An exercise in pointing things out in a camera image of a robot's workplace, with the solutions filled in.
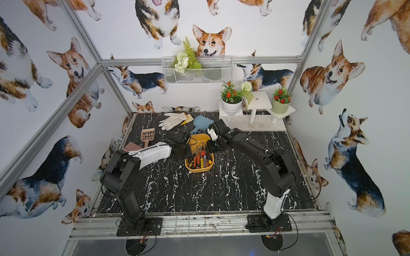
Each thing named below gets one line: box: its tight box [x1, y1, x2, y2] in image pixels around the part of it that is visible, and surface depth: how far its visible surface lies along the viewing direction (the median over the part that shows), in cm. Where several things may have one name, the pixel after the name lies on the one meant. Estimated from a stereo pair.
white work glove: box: [158, 112, 187, 131], surface depth 116 cm
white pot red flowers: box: [221, 97, 244, 116], surface depth 96 cm
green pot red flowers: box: [271, 86, 293, 115], surface depth 95 cm
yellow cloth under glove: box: [180, 112, 194, 126], surface depth 120 cm
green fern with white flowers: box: [170, 36, 203, 75], surface depth 82 cm
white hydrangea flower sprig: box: [240, 81, 254, 106], surface depth 92 cm
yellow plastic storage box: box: [184, 133, 215, 174], surface depth 94 cm
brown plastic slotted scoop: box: [140, 128, 155, 148], surface depth 111 cm
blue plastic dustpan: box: [190, 115, 215, 135], surface depth 120 cm
